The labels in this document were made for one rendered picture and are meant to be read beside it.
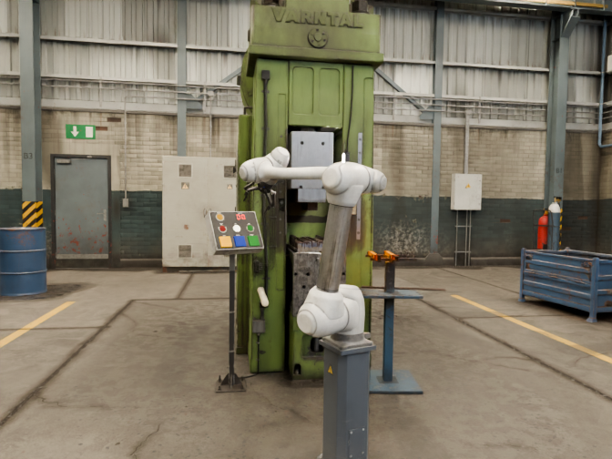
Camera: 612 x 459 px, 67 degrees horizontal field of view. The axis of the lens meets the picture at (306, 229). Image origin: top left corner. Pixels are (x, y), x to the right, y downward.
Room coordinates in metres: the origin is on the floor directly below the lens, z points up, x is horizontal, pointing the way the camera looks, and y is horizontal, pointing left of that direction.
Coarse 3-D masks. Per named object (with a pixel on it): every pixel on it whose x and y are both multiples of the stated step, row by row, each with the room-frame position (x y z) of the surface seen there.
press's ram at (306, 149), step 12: (300, 132) 3.25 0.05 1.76; (312, 132) 3.26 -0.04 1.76; (324, 132) 3.28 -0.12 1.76; (288, 144) 3.42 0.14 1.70; (300, 144) 3.25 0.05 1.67; (312, 144) 3.26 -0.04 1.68; (324, 144) 3.28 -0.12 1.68; (300, 156) 3.25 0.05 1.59; (312, 156) 3.26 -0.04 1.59; (324, 156) 3.28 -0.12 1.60; (288, 180) 3.40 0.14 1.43; (300, 180) 3.25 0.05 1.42; (312, 180) 3.26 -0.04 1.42
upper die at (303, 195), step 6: (294, 192) 3.42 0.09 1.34; (300, 192) 3.25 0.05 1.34; (306, 192) 3.25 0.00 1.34; (312, 192) 3.26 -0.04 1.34; (318, 192) 3.27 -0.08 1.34; (324, 192) 3.28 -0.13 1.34; (294, 198) 3.41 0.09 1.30; (300, 198) 3.25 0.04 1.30; (306, 198) 3.26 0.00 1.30; (312, 198) 3.26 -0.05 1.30; (318, 198) 3.27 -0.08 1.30; (324, 198) 3.28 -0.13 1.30
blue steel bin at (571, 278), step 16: (528, 256) 5.99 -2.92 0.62; (544, 256) 5.77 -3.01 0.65; (560, 256) 5.51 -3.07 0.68; (576, 256) 6.15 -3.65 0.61; (592, 256) 5.92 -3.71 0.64; (608, 256) 5.66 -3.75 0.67; (528, 272) 5.98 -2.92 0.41; (544, 272) 5.74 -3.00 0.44; (560, 272) 5.51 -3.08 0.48; (576, 272) 5.28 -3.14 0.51; (592, 272) 5.05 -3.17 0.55; (608, 272) 5.09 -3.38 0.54; (528, 288) 6.00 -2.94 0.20; (544, 288) 5.73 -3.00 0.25; (560, 288) 5.49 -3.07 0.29; (576, 288) 5.27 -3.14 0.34; (592, 288) 5.04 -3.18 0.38; (608, 288) 5.09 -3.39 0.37; (576, 304) 5.24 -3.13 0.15; (592, 304) 5.03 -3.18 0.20; (608, 304) 5.10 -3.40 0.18; (592, 320) 5.01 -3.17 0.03
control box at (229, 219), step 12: (216, 216) 2.99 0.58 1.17; (228, 216) 3.04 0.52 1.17; (240, 216) 3.09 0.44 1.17; (252, 216) 3.14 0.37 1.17; (216, 228) 2.95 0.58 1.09; (228, 228) 2.99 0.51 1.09; (240, 228) 3.04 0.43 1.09; (216, 240) 2.90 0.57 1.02; (216, 252) 2.90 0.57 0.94; (228, 252) 2.95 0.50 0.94; (240, 252) 3.01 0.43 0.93; (252, 252) 3.07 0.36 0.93
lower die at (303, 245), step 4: (304, 236) 3.67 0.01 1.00; (308, 236) 3.68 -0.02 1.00; (296, 240) 3.45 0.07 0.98; (300, 240) 3.42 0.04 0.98; (304, 240) 3.33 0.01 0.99; (308, 240) 3.33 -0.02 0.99; (320, 240) 3.32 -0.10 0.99; (296, 244) 3.29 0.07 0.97; (300, 244) 3.25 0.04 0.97; (304, 244) 3.25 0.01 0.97; (308, 244) 3.26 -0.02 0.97; (312, 244) 3.26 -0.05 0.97; (316, 244) 3.27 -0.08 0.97; (320, 244) 3.27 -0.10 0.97; (296, 248) 3.28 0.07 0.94; (300, 248) 3.25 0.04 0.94; (304, 248) 3.25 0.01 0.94; (308, 248) 3.26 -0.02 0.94; (312, 248) 3.26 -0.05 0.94; (316, 248) 3.27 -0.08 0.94; (320, 248) 3.27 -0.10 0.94
